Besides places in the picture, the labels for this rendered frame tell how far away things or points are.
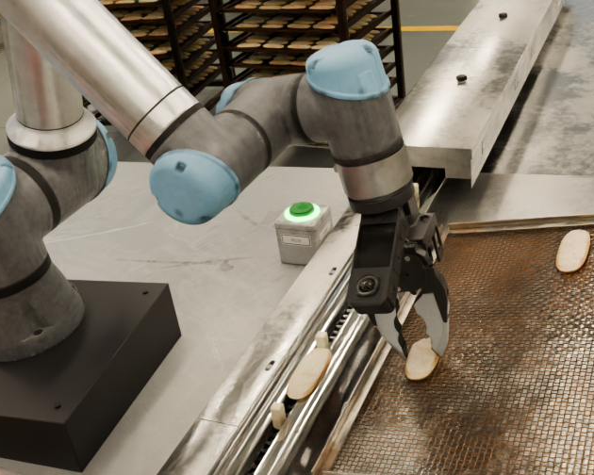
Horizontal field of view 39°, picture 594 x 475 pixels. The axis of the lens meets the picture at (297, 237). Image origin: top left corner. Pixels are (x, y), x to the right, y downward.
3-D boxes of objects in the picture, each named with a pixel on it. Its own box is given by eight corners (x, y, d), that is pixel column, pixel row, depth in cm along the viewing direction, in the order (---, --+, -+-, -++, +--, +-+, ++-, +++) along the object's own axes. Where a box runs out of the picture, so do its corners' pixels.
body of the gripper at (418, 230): (448, 255, 97) (424, 162, 92) (433, 298, 90) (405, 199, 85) (386, 261, 100) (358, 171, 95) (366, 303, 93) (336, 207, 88)
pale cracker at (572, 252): (564, 233, 112) (563, 225, 112) (593, 231, 111) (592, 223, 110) (552, 273, 105) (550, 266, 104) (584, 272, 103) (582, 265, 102)
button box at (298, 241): (300, 255, 142) (290, 198, 137) (343, 260, 139) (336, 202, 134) (280, 283, 136) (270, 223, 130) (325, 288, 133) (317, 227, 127)
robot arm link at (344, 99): (319, 41, 88) (390, 30, 83) (347, 137, 93) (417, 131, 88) (281, 70, 83) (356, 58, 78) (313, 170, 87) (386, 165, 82)
